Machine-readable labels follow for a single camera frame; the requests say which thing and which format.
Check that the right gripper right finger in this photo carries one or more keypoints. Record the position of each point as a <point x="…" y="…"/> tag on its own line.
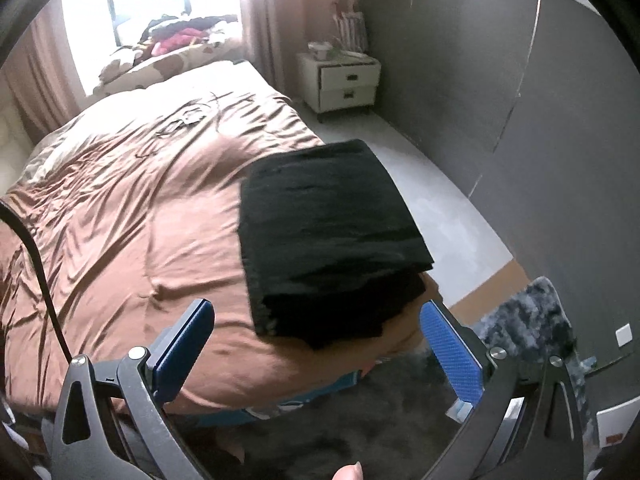
<point x="523" y="422"/>

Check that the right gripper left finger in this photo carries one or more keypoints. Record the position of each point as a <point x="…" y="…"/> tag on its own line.
<point x="87" y="442"/>

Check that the black pants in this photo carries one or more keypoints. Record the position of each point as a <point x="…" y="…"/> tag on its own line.
<point x="328" y="245"/>

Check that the person's right hand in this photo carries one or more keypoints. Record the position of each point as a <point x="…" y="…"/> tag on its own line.
<point x="349" y="472"/>

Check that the grey fluffy rug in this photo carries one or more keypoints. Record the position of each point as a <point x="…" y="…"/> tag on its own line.
<point x="394" y="422"/>

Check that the brown bed blanket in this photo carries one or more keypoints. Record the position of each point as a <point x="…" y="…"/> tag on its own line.
<point x="134" y="206"/>

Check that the cow print pillow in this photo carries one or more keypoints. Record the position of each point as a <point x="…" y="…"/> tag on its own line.
<point x="121" y="74"/>

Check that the white nightstand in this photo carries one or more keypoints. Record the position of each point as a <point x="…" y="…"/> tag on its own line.
<point x="338" y="83"/>

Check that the clothes pile by window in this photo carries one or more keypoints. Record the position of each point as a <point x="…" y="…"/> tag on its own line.
<point x="169" y="34"/>

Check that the white bowl on nightstand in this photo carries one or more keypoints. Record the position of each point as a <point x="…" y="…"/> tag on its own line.
<point x="320" y="50"/>

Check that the brown curtain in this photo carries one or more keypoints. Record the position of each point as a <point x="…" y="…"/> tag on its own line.
<point x="275" y="31"/>

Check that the white wall socket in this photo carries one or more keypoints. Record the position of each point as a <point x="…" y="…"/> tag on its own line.
<point x="624" y="335"/>

